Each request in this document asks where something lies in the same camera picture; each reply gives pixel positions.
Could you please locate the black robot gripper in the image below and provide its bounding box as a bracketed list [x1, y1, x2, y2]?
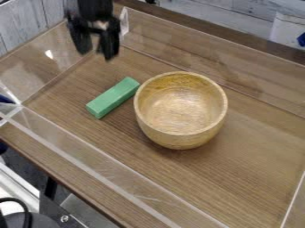
[65, 0, 120, 61]

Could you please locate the green rectangular block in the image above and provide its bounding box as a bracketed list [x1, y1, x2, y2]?
[85, 77, 140, 118]

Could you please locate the light wooden bowl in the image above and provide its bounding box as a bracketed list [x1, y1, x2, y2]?
[133, 71, 228, 150]

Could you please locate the white cylindrical container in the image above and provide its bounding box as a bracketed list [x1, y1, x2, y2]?
[268, 12, 305, 51]

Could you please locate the black table leg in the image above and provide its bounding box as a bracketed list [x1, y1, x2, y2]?
[43, 177, 58, 200]

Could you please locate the clear acrylic corner bracket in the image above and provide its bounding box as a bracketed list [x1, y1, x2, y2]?
[118, 7, 129, 37]

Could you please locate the clear acrylic tray wall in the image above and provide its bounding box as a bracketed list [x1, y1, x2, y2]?
[0, 102, 228, 228]

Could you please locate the black cable loop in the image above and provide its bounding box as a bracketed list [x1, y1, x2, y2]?
[0, 197, 33, 228]

